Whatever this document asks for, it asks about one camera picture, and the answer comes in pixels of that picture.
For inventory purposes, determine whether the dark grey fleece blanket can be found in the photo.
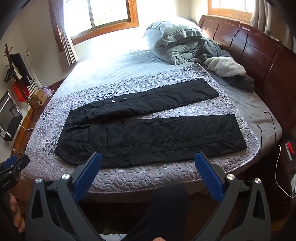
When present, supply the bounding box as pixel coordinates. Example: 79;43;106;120
203;38;255;92

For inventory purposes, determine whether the red bag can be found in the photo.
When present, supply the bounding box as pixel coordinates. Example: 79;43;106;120
13;83;30;102

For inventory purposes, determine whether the white fleece blanket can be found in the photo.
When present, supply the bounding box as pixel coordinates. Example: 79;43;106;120
205;56;247;77

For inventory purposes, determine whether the small wooden framed window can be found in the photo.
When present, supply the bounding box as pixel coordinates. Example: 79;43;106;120
207;0;255;16

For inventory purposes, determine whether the cardboard box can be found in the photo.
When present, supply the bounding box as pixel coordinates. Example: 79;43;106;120
30;89;47;108

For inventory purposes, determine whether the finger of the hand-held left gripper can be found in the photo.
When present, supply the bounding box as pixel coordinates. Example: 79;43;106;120
0;155;30;179

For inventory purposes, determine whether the large wooden framed window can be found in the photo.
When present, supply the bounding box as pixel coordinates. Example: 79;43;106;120
48;0;139;45

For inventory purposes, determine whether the white cable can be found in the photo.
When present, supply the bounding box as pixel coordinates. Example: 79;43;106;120
275;145;296;198

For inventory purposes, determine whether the dark wooden headboard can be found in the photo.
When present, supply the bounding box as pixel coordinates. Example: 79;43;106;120
198;15;296;139

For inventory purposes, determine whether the black quilted jacket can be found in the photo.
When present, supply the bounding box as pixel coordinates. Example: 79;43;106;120
55;77;248;168

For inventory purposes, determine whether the person's left hand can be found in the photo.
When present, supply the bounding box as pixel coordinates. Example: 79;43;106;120
9;192;26;233

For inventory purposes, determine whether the grey quilted blanket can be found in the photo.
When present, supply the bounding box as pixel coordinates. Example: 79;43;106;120
22;62;260;194

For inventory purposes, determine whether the black hanging garment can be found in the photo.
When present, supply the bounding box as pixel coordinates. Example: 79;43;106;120
10;53;33;86

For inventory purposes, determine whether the black cable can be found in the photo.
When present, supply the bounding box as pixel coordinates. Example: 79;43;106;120
257;111;278;149

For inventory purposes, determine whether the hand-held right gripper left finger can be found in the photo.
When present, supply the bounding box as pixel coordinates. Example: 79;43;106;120
25;152;103;241

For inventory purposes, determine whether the grey striped curtain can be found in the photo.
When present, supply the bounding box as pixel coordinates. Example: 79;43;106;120
55;21;80;65

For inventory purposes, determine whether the beige curtain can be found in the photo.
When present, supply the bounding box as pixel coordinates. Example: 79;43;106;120
250;0;294;49

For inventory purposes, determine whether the blue grey bed sheet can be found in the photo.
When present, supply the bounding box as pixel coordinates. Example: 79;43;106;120
53;47;284;151

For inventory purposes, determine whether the metal framed black chair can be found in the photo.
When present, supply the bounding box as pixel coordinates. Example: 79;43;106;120
0;90;27;153

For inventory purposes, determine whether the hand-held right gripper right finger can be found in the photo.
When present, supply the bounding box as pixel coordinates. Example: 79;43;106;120
194;152;272;241

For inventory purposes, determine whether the person's leg in black trousers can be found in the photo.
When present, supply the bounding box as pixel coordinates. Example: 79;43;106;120
126;185;192;241

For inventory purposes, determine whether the wooden coat rack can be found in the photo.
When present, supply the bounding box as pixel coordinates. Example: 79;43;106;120
3;43;42;114

